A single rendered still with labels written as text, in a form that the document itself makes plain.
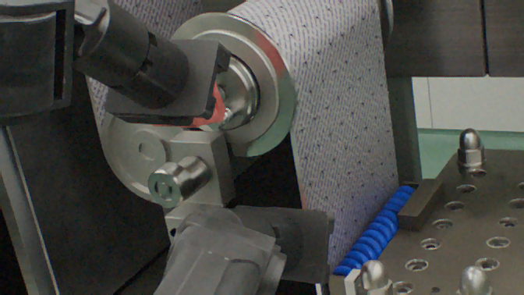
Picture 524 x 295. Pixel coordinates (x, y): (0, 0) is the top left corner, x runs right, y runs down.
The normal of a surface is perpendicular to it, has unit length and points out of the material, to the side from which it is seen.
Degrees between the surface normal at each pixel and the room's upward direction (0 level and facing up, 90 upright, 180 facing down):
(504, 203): 0
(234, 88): 90
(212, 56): 49
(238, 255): 31
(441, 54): 90
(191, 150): 90
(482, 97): 90
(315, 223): 60
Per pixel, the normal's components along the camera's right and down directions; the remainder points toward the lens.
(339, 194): 0.87, 0.04
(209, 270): 0.33, -0.93
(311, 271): -0.49, -0.11
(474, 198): -0.17, -0.91
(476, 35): -0.48, 0.40
